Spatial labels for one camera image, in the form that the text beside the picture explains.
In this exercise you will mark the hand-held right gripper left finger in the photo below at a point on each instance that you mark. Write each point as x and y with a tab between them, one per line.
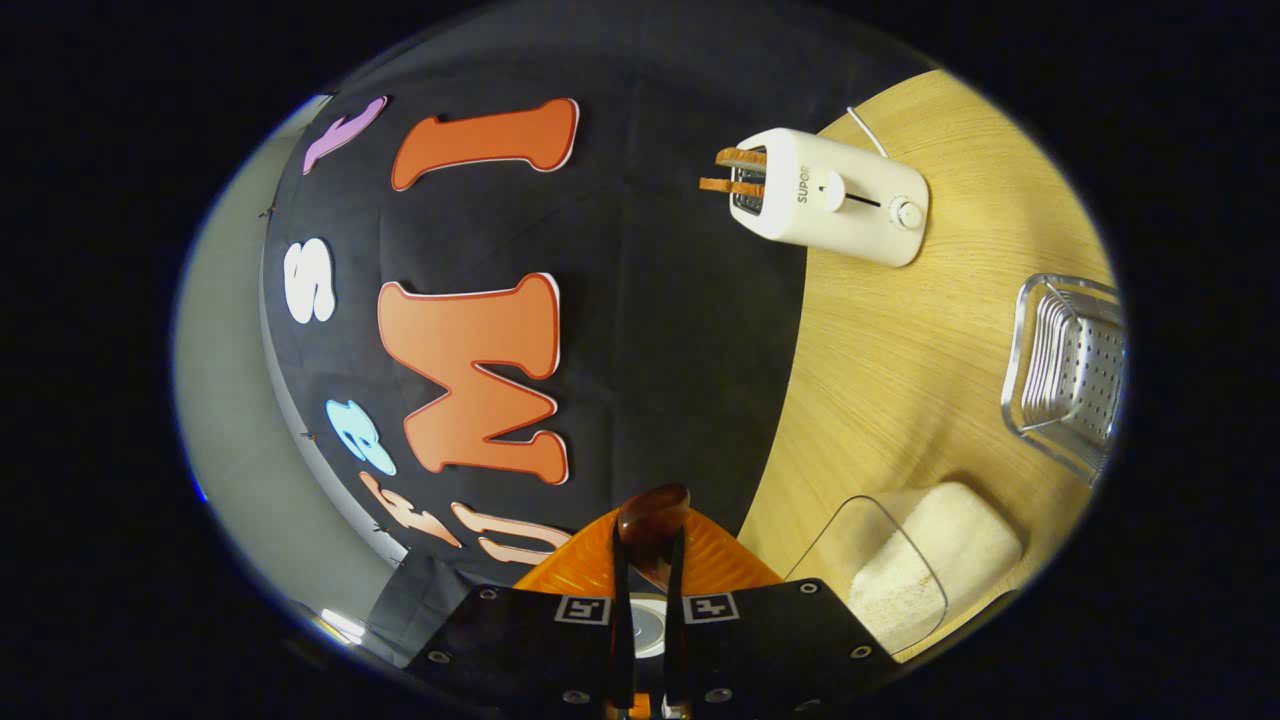
622	645

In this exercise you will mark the clear dish of white rice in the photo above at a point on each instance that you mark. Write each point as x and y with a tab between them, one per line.
940	560

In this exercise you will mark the brown wooden spoon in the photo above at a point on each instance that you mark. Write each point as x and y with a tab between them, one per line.
652	520

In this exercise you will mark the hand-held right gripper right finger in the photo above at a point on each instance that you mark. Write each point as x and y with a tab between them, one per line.
676	645

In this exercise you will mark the white toaster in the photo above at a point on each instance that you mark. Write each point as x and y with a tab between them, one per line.
840	195

